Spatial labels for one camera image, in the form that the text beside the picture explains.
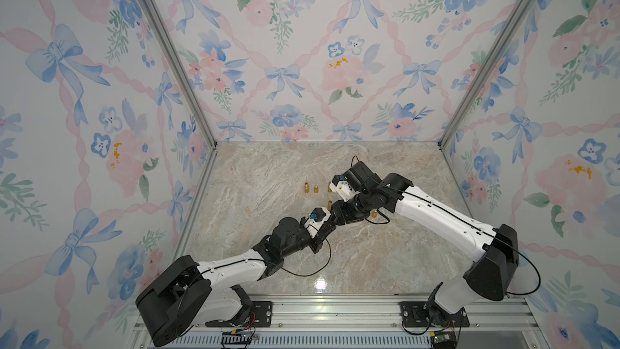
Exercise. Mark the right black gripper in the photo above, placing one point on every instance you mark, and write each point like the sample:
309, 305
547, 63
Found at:
341, 213

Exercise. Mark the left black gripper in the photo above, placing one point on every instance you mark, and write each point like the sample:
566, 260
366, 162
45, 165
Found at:
318, 238

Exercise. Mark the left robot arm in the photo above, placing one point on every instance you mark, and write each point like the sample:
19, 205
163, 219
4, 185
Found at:
190, 292

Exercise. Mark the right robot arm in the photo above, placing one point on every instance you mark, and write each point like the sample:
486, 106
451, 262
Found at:
493, 251

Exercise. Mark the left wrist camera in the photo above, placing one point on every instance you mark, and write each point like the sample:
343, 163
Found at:
315, 221

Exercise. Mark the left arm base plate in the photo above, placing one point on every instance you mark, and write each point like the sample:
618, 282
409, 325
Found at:
259, 314

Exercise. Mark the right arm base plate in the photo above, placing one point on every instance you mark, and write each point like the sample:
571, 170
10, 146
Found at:
418, 314

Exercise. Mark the aluminium front rail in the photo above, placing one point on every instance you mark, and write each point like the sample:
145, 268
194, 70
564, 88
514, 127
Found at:
375, 321

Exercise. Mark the right aluminium corner post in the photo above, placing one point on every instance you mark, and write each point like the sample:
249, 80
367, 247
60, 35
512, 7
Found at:
504, 38

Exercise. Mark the aluminium corner post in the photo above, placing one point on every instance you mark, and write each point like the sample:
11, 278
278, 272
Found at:
163, 37
504, 38

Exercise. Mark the left aluminium corner post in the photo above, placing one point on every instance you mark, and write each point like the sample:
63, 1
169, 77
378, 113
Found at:
163, 37

